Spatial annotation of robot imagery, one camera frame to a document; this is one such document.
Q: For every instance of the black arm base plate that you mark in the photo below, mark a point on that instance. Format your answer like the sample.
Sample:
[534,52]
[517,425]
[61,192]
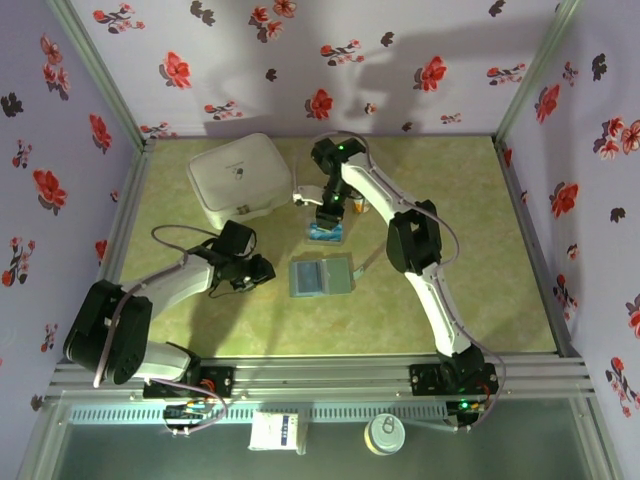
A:
[220,380]
[425,380]

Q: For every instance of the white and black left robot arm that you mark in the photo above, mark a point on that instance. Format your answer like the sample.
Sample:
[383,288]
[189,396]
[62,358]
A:
[170,285]

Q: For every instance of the aluminium side rail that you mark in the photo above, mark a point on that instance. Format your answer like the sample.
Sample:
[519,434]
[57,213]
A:
[530,235]
[131,200]

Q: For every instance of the small blue packet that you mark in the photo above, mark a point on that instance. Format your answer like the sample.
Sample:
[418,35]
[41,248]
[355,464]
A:
[325,239]

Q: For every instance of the orange capped pill bottle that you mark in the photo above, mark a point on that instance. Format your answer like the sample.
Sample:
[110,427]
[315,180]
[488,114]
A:
[360,205]

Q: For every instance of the white power supply box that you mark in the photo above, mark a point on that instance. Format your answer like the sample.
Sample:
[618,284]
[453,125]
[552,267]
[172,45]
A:
[275,431]

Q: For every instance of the blue credit card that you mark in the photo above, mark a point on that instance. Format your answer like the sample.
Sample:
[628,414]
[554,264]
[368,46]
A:
[307,277]

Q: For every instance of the white plastic medicine box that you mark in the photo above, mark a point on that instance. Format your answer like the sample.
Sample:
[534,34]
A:
[235,175]

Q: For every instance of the pale green card holder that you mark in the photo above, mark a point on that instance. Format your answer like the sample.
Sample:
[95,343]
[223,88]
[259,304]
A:
[337,280]

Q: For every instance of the silver tin can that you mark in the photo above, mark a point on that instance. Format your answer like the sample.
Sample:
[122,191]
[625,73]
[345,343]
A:
[384,434]

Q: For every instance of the small controller board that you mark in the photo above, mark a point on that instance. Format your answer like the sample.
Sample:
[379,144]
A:
[465,407]
[185,412]

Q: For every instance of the aluminium corner post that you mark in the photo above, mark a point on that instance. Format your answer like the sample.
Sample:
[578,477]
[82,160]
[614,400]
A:
[535,65]
[95,65]

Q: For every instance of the aluminium cross rail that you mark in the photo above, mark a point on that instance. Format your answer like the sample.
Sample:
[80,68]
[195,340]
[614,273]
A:
[320,380]

